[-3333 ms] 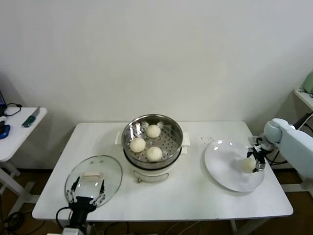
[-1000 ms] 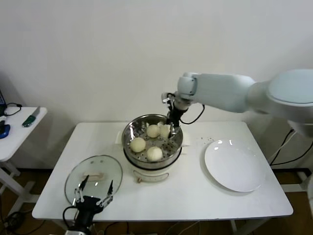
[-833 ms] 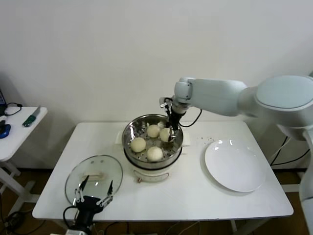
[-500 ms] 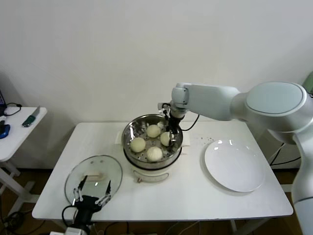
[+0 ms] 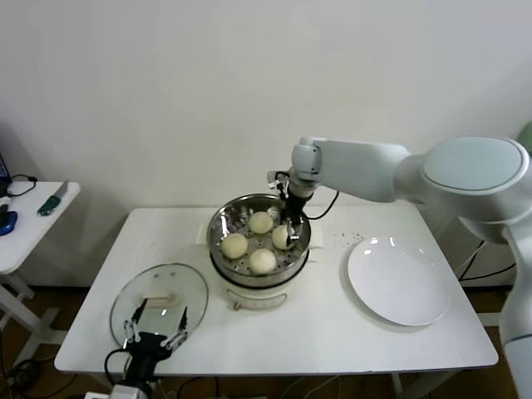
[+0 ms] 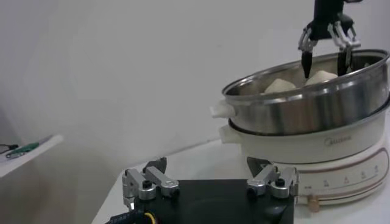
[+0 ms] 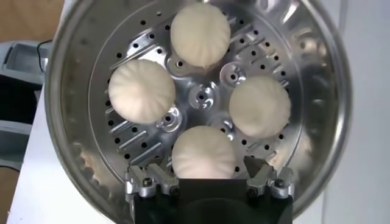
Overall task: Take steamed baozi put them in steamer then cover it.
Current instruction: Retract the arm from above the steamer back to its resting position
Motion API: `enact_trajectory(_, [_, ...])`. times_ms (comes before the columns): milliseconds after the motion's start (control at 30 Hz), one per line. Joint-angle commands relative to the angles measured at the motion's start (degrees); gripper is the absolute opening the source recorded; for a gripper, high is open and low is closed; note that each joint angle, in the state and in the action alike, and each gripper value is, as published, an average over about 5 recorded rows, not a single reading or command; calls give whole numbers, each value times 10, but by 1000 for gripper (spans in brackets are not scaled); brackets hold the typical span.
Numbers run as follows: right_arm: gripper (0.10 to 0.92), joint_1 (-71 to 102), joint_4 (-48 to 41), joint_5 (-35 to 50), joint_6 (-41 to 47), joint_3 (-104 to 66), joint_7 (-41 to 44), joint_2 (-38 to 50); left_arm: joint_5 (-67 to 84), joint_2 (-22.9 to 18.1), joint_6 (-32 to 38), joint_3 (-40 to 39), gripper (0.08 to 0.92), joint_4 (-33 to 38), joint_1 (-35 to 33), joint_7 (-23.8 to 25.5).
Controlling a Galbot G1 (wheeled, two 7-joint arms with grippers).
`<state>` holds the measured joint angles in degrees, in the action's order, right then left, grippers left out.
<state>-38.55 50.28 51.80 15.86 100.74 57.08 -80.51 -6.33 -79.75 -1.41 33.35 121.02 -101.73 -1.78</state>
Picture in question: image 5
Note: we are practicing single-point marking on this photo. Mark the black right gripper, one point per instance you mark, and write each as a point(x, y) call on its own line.
point(296, 204)

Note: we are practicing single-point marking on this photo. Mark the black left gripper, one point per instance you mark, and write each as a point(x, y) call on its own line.
point(147, 345)

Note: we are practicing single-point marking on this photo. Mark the white steamed baozi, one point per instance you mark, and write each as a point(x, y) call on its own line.
point(234, 246)
point(261, 221)
point(262, 262)
point(280, 237)

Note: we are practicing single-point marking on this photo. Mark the round glass pot lid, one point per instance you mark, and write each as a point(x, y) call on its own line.
point(189, 287)

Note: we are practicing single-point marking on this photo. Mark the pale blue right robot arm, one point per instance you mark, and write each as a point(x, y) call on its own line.
point(365, 170)

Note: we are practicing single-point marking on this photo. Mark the perforated steel steamer basket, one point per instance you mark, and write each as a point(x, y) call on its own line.
point(220, 220)

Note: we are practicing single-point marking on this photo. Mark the white electric cooker base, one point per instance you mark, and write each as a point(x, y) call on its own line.
point(257, 297)

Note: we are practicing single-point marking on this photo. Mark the round white plate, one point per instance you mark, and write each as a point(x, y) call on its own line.
point(395, 282)

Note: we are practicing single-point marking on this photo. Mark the white side table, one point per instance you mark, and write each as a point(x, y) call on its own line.
point(25, 241)

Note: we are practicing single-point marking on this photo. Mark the blue computer mouse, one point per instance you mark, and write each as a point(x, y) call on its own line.
point(8, 224)

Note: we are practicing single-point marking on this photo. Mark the small black device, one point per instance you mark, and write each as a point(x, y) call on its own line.
point(3, 209)

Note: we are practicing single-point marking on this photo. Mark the dark laptop edge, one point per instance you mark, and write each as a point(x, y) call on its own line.
point(3, 166)

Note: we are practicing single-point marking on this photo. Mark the pale green appliance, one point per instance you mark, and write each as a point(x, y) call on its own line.
point(528, 137)

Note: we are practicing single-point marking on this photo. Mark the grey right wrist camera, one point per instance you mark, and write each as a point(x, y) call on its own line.
point(277, 178)

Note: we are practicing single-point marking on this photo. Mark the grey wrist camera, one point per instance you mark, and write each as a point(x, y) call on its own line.
point(126, 391)
point(277, 178)

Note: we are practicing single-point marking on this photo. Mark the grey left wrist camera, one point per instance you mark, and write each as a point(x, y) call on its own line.
point(126, 391)

